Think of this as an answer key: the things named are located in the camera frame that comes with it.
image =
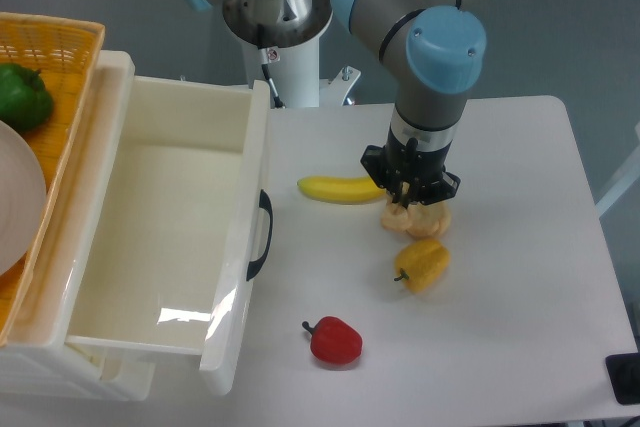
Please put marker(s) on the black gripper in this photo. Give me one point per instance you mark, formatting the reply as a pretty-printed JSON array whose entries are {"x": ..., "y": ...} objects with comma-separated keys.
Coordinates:
[{"x": 405, "y": 171}]

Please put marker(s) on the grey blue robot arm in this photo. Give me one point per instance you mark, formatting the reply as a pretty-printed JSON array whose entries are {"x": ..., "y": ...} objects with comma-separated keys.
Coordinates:
[{"x": 433, "y": 48}]

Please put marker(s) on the round toy bread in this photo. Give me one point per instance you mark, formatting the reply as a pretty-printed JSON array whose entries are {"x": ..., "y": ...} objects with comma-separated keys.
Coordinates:
[{"x": 429, "y": 220}]

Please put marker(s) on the white open upper drawer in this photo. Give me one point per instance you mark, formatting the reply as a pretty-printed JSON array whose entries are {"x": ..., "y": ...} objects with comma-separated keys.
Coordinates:
[{"x": 166, "y": 275}]

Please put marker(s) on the white drawer cabinet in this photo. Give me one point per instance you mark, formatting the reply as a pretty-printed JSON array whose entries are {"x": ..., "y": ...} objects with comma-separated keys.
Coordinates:
[{"x": 37, "y": 359}]

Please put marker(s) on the yellow toy banana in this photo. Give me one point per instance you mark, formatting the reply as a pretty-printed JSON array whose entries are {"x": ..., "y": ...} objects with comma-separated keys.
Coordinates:
[{"x": 340, "y": 190}]

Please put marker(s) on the yellow toy bell pepper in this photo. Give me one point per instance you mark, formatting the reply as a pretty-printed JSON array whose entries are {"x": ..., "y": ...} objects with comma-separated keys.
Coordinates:
[{"x": 421, "y": 264}]

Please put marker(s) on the red toy bell pepper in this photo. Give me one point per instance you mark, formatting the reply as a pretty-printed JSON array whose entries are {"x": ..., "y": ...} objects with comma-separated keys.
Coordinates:
[{"x": 333, "y": 341}]

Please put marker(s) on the black device at edge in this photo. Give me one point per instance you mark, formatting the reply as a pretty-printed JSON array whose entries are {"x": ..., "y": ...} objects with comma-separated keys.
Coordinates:
[{"x": 623, "y": 371}]

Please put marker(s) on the orange plastic basket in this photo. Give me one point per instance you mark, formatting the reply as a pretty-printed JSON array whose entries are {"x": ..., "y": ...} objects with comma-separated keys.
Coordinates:
[{"x": 61, "y": 55}]

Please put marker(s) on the white round plate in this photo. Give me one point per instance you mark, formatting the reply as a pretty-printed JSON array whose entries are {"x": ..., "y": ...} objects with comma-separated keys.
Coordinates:
[{"x": 23, "y": 196}]

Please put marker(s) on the green toy bell pepper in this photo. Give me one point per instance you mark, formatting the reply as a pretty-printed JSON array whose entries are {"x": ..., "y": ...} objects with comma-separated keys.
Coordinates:
[{"x": 26, "y": 103}]

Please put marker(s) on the black drawer handle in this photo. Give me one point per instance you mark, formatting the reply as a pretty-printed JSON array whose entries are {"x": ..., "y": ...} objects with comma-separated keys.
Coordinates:
[{"x": 264, "y": 233}]

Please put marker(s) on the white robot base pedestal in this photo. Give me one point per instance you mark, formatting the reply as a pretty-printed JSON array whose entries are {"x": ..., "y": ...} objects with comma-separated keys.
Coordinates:
[{"x": 280, "y": 42}]

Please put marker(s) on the white frame at right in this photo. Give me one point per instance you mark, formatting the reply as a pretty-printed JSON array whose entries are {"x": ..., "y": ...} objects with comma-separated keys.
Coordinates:
[{"x": 620, "y": 181}]

